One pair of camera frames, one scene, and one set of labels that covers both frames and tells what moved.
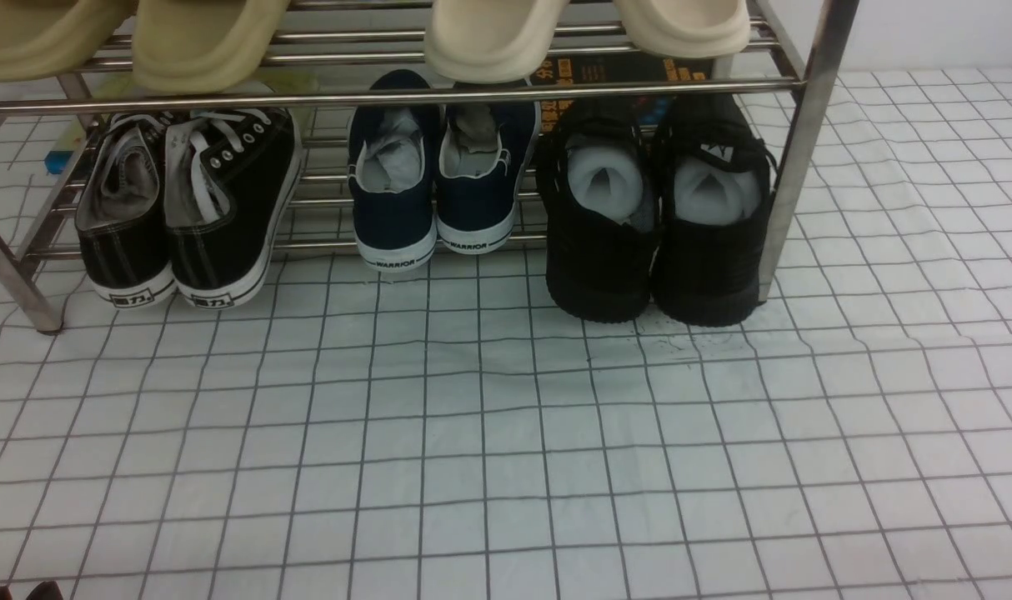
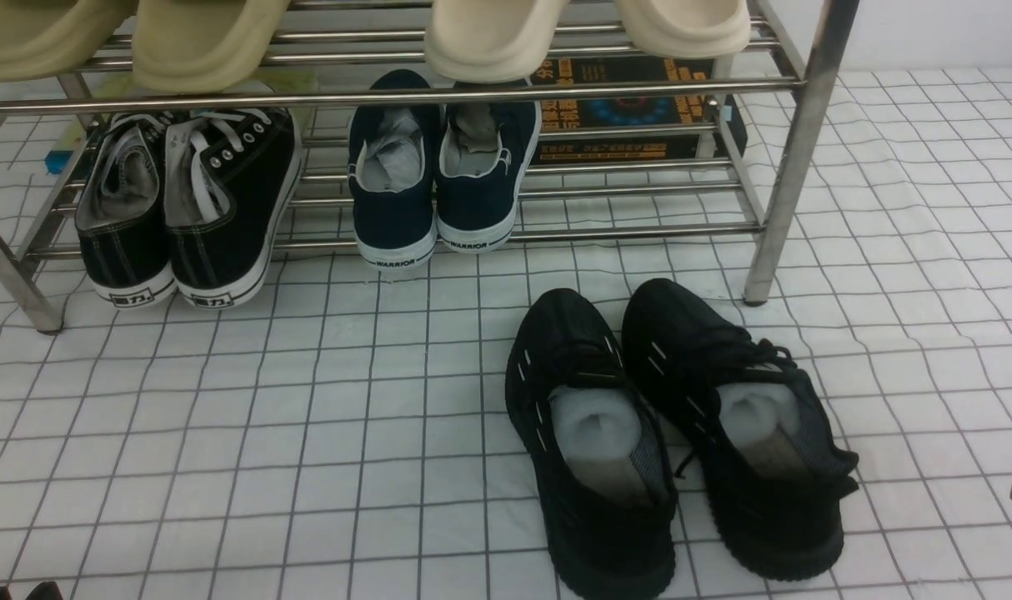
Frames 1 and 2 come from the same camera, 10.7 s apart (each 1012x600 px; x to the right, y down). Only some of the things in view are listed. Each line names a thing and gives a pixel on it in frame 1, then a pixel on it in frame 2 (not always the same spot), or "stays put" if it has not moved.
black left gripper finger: (47, 590) stays put
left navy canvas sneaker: (392, 163) stays put
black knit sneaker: (713, 170) -> (779, 467)
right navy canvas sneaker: (484, 150) stays put
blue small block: (56, 160) stays put
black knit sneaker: (603, 205) -> (597, 453)
